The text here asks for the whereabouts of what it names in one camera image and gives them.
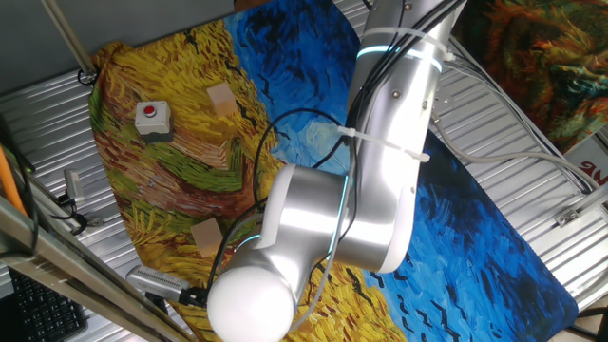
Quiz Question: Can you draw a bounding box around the white zip tie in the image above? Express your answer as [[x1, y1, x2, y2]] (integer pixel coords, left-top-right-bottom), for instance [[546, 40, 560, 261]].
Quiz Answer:
[[363, 26, 456, 62], [336, 124, 431, 163]]

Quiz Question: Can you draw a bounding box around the plain wooden block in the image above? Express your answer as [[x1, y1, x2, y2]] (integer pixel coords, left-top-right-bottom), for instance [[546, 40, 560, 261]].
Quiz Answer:
[[206, 83, 238, 119], [189, 217, 225, 259]]

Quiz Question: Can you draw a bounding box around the grey box with red button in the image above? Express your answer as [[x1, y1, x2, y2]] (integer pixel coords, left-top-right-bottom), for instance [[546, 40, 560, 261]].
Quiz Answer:
[[134, 100, 175, 144]]

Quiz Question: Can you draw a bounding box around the painted wheat field tablecloth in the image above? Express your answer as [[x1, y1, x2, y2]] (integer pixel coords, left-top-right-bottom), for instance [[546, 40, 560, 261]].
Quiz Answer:
[[87, 0, 580, 342]]

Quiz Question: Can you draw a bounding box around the orange green painted cloth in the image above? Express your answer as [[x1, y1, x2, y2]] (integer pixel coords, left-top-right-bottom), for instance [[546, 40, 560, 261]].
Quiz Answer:
[[450, 0, 608, 153]]

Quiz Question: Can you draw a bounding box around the slanted aluminium pole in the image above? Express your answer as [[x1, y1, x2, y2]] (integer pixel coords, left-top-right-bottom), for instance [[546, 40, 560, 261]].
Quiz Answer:
[[40, 0, 99, 80]]

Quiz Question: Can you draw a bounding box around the white sign with red letters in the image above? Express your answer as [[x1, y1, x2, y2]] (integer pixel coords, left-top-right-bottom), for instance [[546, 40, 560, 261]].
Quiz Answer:
[[563, 135, 608, 187]]

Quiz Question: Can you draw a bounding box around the black computer keyboard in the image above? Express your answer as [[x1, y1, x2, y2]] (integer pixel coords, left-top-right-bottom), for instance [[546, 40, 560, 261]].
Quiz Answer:
[[7, 265, 89, 342]]

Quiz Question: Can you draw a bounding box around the orange pole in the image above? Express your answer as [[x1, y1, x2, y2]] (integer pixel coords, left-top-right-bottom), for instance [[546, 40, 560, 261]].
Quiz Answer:
[[0, 141, 29, 215]]

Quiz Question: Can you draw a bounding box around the black stand leg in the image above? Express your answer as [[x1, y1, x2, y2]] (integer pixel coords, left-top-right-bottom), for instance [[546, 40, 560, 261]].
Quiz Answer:
[[567, 306, 608, 342]]

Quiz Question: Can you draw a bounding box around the black camera cable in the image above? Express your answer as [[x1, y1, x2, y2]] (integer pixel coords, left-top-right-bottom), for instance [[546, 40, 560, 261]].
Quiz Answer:
[[206, 107, 362, 294]]

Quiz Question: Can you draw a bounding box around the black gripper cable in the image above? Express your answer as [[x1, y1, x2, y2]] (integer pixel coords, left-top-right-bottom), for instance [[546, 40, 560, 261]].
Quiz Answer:
[[308, 0, 469, 286]]

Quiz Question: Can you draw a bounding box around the thin grey wrist cable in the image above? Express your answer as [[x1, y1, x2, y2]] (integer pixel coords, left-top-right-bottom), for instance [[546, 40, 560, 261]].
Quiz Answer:
[[216, 142, 358, 333]]

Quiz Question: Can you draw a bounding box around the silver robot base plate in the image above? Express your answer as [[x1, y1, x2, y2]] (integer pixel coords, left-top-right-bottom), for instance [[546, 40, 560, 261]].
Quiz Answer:
[[429, 89, 456, 116]]

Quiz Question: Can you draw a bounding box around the ribbed silver camera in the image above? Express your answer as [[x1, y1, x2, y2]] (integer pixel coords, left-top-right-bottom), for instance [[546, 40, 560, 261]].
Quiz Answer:
[[125, 264, 192, 305]]

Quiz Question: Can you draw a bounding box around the thick grey base cable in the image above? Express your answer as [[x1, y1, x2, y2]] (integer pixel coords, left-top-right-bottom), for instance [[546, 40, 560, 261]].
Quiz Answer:
[[429, 112, 602, 191]]

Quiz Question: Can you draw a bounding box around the small grey camera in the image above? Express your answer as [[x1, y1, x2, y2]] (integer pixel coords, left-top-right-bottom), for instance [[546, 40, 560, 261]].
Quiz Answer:
[[64, 168, 86, 206]]

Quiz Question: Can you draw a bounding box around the black cable tie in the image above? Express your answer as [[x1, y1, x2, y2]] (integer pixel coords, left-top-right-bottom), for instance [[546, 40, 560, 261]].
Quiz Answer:
[[76, 67, 101, 88]]

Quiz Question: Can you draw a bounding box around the aluminium frame beam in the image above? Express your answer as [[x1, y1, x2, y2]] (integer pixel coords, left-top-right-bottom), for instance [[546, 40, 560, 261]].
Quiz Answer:
[[0, 192, 196, 342]]

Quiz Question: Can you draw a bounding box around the aluminium bar with bracket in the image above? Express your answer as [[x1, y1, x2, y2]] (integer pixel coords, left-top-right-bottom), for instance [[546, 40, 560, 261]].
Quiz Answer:
[[554, 182, 608, 228]]

